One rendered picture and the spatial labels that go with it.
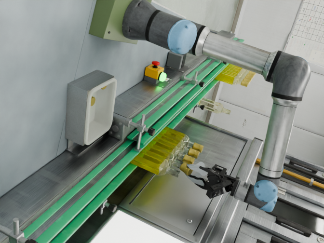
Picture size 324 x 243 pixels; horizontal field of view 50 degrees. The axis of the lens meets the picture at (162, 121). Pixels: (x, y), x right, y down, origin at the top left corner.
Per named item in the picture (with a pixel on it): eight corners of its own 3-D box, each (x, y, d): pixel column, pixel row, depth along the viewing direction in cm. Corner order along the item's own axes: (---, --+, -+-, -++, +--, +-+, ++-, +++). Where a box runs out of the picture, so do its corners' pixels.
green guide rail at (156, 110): (128, 123, 141) (146, 130, 139) (129, 121, 141) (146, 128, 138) (235, 38, 285) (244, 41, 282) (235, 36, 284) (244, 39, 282)
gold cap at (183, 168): (178, 170, 144) (185, 177, 141) (180, 164, 142) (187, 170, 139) (184, 168, 146) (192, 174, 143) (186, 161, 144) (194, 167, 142)
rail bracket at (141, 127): (120, 145, 142) (147, 156, 138) (126, 109, 133) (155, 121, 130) (124, 141, 144) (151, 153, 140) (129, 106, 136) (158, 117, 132)
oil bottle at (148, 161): (118, 158, 146) (164, 178, 139) (119, 147, 143) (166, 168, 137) (125, 152, 150) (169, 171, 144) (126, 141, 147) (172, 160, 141)
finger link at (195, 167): (190, 159, 146) (210, 170, 144) (185, 167, 141) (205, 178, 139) (193, 154, 144) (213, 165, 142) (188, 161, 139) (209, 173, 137)
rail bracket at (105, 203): (79, 207, 129) (110, 223, 125) (81, 194, 126) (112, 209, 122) (86, 201, 133) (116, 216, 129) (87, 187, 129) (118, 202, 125)
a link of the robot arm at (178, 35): (155, 8, 117) (192, 21, 114) (169, 12, 130) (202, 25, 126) (144, 42, 121) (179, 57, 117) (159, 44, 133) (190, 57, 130)
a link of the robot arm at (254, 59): (168, 13, 128) (317, 62, 113) (181, 17, 142) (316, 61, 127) (158, 45, 132) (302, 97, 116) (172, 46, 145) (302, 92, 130)
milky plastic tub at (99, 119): (65, 139, 126) (85, 148, 124) (68, 83, 115) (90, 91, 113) (93, 120, 141) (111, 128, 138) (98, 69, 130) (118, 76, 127)
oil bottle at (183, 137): (143, 134, 165) (185, 151, 158) (145, 124, 162) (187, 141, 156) (149, 129, 169) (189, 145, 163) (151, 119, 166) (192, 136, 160)
